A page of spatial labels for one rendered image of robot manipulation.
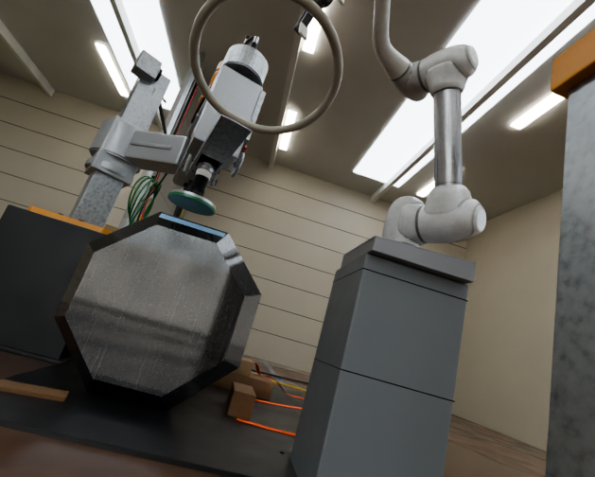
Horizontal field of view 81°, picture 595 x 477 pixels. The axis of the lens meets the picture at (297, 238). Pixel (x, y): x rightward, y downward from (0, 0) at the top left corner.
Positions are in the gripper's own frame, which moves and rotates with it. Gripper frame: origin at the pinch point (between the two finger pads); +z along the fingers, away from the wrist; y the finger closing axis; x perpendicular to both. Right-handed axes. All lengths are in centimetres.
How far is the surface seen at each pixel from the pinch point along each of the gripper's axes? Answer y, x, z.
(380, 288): 26, -65, 49
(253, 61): 53, -10, -61
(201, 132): 76, -6, -20
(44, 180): 684, 41, -358
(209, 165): 83, -17, -13
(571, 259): -28, -29, 77
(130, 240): 119, -7, 20
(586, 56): -42, -23, 45
